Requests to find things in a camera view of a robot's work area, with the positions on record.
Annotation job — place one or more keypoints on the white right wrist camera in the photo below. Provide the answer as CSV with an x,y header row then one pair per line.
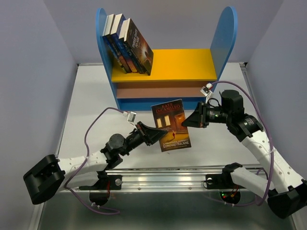
x,y
206,91

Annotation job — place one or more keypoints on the Little Women book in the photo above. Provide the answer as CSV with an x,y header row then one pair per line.
x,y
124,31

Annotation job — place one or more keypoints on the blue wooden bookshelf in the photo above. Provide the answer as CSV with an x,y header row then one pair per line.
x,y
176,73

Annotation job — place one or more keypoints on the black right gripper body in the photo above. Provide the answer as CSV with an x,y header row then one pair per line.
x,y
204,122

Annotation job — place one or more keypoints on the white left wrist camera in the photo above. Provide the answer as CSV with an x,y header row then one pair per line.
x,y
130,116

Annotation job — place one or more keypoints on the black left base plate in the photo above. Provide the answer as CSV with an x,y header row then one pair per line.
x,y
105,181

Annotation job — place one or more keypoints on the Animal Farm book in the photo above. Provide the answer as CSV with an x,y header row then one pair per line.
x,y
108,40

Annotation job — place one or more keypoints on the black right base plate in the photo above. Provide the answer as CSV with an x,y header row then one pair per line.
x,y
219,181

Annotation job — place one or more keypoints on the Jane Eyre book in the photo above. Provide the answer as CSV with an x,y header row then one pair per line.
x,y
115,31

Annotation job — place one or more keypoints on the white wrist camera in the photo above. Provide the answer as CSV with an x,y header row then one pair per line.
x,y
206,91
130,116

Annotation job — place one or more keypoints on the aluminium mounting rail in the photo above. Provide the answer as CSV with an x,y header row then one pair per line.
x,y
168,178

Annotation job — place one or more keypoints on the Edward Tulane book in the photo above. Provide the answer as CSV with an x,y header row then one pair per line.
x,y
169,117

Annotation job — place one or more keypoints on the Three Days to See book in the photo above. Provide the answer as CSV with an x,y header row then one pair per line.
x,y
140,47

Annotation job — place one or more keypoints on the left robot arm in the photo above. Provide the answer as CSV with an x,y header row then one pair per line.
x,y
51,175

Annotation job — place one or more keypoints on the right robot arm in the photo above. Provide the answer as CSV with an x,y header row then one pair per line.
x,y
250,133

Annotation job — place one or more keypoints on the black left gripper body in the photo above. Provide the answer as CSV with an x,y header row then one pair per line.
x,y
142,133

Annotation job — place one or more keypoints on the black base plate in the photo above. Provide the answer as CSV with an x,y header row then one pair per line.
x,y
105,181
219,181

